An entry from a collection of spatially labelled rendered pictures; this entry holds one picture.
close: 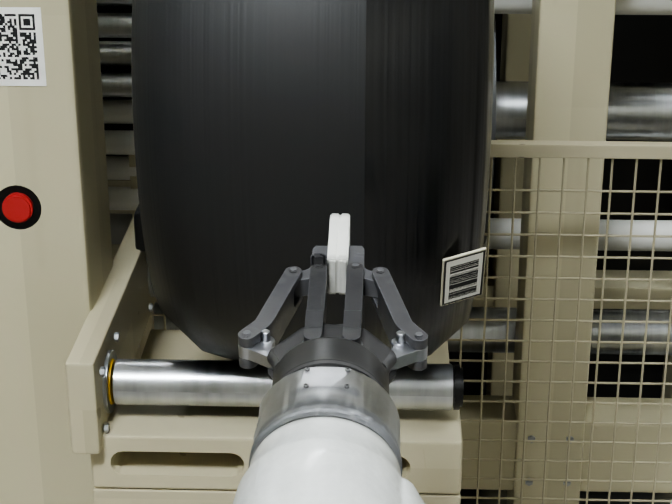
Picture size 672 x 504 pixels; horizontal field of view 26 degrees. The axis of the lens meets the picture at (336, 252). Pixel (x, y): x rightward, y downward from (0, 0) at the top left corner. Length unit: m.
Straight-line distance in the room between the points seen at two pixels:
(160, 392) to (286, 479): 0.64
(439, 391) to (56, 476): 0.43
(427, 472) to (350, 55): 0.45
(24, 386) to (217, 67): 0.49
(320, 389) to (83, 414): 0.57
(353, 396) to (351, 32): 0.39
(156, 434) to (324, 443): 0.63
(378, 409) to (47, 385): 0.71
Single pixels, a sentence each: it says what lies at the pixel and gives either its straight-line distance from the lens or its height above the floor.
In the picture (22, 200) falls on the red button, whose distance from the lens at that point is 1.44.
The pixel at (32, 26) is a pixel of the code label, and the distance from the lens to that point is 1.39.
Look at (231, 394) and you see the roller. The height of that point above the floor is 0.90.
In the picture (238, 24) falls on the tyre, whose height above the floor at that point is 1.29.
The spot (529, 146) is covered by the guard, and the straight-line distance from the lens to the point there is 1.82.
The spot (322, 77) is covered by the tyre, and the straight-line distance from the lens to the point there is 1.16.
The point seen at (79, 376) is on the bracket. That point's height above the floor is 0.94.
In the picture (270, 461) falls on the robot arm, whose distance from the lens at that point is 0.81.
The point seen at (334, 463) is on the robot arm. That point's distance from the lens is 0.79.
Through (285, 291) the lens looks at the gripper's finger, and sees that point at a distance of 1.01.
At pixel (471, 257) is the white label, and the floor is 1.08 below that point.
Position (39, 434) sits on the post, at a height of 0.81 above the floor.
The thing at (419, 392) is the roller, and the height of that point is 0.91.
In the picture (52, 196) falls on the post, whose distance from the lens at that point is 1.44.
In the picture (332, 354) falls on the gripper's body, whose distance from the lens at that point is 0.90.
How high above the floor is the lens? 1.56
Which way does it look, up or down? 22 degrees down
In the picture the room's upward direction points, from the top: straight up
